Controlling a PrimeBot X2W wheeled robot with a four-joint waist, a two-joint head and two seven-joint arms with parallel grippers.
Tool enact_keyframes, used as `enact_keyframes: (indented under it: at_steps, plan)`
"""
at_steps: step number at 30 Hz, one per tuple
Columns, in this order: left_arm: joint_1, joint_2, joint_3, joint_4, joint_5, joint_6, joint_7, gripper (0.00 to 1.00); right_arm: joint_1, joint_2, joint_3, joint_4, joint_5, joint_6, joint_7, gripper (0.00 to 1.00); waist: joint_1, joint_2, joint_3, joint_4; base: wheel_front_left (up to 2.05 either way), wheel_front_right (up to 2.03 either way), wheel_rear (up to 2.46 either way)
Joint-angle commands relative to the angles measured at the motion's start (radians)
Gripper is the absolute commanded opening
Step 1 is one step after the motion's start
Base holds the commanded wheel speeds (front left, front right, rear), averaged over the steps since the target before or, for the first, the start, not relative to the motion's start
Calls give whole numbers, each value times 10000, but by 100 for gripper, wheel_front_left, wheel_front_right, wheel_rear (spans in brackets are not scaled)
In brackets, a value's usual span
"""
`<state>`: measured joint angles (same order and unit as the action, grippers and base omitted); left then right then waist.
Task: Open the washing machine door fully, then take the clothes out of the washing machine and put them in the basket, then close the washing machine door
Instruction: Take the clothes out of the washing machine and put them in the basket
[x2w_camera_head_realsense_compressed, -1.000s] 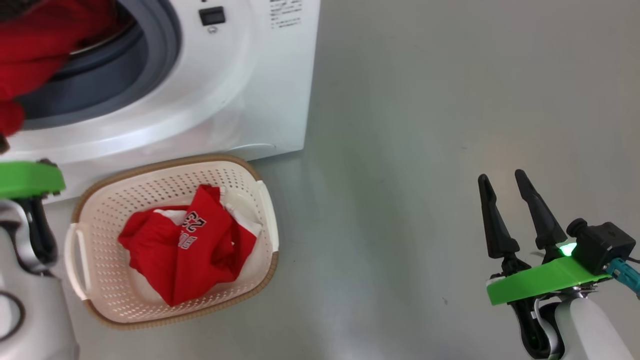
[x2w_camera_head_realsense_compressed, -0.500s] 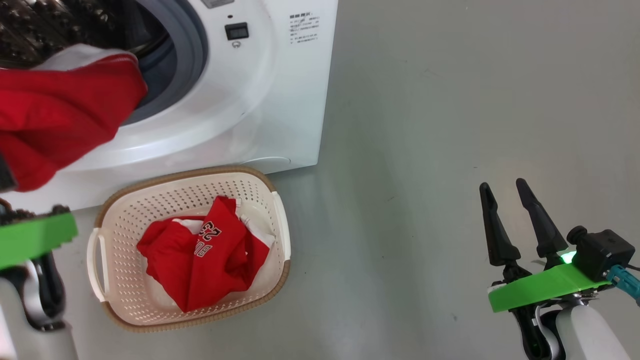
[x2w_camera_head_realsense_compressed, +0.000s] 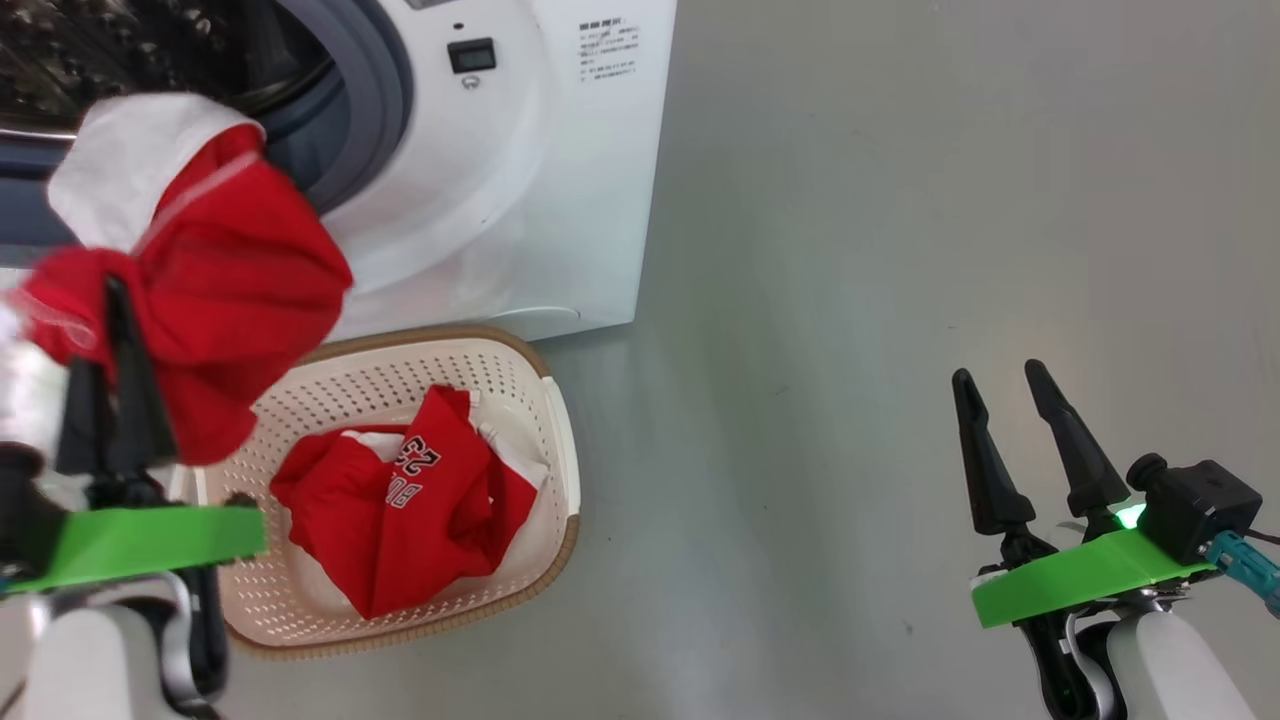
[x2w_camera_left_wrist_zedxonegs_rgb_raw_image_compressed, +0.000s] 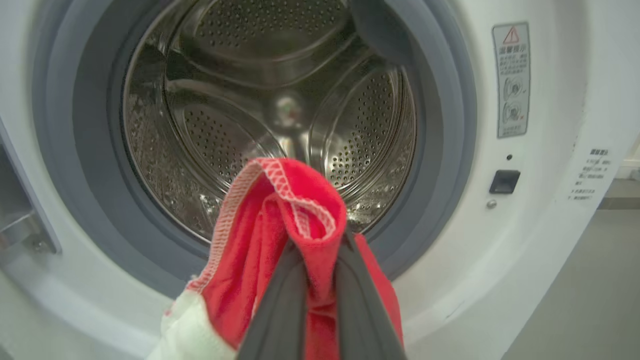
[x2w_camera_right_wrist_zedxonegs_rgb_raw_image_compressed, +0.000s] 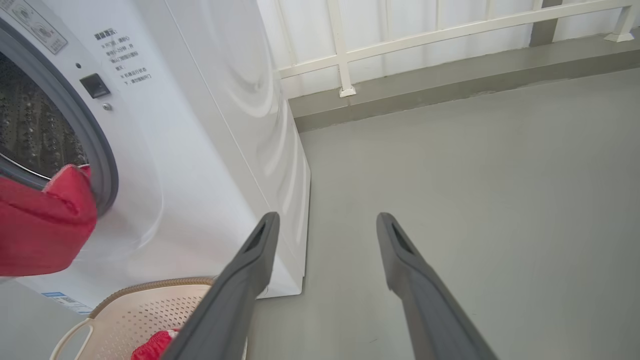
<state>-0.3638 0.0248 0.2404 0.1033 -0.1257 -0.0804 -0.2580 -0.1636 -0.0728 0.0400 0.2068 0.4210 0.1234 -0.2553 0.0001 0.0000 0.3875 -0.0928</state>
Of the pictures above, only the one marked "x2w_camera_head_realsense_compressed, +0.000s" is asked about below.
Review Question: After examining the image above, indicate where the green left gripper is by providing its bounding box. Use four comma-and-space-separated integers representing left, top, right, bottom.
0, 275, 269, 598

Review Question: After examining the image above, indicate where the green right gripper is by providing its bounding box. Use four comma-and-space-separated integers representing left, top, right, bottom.
951, 359, 1221, 720

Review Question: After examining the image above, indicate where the red and white garment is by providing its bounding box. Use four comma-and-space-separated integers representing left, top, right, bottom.
0, 92, 354, 466

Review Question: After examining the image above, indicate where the red printed jersey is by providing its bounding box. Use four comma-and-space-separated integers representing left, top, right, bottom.
270, 385, 551, 621

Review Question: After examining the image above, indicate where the cream perforated laundry basket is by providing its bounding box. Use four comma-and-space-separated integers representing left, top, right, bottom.
165, 325, 581, 659

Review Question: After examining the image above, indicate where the white washing machine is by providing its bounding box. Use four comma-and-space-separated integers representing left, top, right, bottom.
0, 0, 678, 344

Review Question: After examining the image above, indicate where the perforated steel drum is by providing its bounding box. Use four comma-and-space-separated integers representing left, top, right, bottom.
0, 0, 336, 138

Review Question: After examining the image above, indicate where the teal plug right cable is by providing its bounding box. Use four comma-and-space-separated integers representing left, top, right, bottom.
1205, 528, 1280, 616

